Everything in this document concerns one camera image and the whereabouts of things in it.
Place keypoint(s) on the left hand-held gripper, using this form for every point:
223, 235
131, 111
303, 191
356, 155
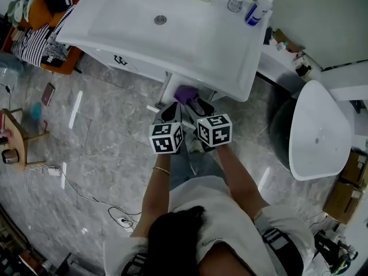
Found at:
166, 138

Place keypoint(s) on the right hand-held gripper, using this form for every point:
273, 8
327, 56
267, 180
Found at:
214, 131

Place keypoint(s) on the purple item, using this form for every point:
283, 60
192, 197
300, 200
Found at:
184, 92

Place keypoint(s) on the white drawer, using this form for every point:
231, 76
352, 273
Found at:
169, 88

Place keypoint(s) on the person's right forearm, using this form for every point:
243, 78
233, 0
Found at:
238, 177

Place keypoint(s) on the person's left forearm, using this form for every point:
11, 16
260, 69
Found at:
153, 188

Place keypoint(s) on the white ceramic sink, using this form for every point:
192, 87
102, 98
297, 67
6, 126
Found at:
178, 39

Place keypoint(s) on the metal sink drain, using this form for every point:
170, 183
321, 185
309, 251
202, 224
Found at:
160, 19

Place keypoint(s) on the teal floor item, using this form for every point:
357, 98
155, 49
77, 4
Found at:
36, 110

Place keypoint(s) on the person's white shoe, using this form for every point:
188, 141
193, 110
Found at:
196, 145

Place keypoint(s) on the person's blue jeans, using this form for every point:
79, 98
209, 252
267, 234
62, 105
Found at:
198, 165

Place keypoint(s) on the white vanity cabinet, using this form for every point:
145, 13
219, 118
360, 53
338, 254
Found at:
135, 63

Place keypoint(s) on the white side shelf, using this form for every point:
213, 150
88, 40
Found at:
283, 65

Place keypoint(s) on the person's white shirt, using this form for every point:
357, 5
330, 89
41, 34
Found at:
230, 229

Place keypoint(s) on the white power strip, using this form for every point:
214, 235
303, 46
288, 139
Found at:
53, 171

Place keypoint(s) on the dark red book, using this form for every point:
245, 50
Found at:
47, 94

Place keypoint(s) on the white bottle with blue label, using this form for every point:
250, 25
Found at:
260, 9

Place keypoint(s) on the large cardboard box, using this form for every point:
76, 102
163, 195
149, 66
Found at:
342, 201

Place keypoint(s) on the small cardboard box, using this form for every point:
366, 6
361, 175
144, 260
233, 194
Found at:
356, 168

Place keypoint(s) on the wooden stool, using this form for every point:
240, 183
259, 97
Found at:
18, 142

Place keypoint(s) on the metal cup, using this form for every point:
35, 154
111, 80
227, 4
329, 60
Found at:
10, 155

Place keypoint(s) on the black white striped cloth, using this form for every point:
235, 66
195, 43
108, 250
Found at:
34, 43

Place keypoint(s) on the pale green cloth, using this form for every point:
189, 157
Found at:
17, 9

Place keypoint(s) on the white wall plug adapter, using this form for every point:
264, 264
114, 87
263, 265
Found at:
125, 222

